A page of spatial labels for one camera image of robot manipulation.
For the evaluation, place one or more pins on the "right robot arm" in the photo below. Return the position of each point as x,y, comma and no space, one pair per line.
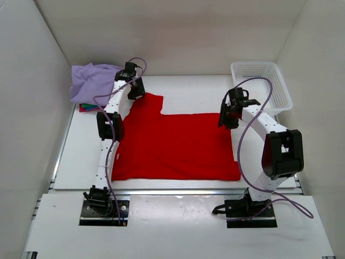
282,155

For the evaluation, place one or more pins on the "blue folded t-shirt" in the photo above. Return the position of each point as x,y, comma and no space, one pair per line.
90,108

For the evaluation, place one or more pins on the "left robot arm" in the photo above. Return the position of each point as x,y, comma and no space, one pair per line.
127,85

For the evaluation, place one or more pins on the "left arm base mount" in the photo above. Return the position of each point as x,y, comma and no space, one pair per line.
99,208

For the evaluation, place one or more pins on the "white plastic basket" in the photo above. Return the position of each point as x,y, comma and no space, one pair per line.
259,89

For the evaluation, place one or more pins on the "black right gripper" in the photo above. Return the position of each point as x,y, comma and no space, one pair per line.
223,122

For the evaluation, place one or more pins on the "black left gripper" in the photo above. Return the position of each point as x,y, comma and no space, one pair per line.
140,91

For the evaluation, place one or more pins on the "aluminium table rail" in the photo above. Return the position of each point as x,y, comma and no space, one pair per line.
179,192

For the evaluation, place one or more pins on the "lilac folded t-shirt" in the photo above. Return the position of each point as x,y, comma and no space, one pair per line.
91,80

